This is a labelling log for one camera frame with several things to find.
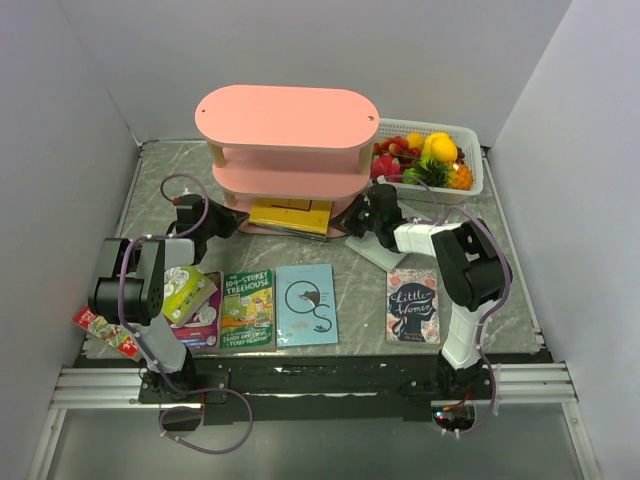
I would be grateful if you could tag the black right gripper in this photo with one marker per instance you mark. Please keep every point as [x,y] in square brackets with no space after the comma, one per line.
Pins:
[345,221]

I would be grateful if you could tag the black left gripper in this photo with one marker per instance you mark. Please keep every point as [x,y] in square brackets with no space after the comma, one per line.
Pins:
[232,218]

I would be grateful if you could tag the yellow book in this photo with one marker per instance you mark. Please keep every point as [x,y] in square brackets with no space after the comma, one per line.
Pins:
[307,215]

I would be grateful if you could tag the Wuthering Heights dark blue book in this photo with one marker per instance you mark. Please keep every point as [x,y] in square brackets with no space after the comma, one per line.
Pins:
[293,232]

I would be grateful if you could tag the light blue book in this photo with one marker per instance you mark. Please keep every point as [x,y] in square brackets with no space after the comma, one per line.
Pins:
[306,312]

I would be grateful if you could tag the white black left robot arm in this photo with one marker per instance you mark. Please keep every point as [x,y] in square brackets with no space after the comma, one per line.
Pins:
[128,282]

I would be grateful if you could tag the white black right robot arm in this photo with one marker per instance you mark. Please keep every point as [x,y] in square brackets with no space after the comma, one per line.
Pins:
[475,273]

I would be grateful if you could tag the grey white book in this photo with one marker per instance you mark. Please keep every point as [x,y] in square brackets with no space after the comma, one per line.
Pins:
[369,247]

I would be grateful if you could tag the pink toy dragon fruit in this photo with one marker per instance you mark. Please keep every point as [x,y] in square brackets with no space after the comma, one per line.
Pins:
[386,165]

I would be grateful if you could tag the lime green paperback book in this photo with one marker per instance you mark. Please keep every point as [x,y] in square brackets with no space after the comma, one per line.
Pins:
[186,289]

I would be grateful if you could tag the red toy cherries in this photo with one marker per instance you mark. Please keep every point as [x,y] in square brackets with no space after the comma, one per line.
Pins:
[398,146]

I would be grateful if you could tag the white plastic fruit basket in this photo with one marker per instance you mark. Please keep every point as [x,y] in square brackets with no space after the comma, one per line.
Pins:
[411,186]

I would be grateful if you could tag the green Treehouse book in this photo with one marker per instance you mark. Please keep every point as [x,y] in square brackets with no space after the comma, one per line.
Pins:
[248,321]

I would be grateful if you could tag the small yellow toy fruit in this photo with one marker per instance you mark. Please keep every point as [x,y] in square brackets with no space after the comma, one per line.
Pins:
[415,140]

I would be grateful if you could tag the pink three-tier shelf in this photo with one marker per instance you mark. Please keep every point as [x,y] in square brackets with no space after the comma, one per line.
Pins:
[284,142]

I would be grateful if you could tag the Little Women book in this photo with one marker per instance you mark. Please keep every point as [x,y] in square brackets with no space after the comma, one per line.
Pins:
[412,307]

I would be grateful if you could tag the toy pineapple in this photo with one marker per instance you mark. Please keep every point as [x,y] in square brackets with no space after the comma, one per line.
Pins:
[441,175]

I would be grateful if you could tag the purple paperback book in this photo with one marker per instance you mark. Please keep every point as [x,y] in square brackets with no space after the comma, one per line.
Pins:
[201,333]

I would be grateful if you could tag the red Treehouse book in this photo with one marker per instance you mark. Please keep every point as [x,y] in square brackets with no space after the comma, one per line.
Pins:
[110,334]

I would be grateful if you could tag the black mounting base plate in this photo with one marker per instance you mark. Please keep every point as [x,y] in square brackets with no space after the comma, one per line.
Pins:
[335,387]

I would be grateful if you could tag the aluminium rail frame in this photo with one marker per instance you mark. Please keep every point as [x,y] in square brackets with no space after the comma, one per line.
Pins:
[106,388]

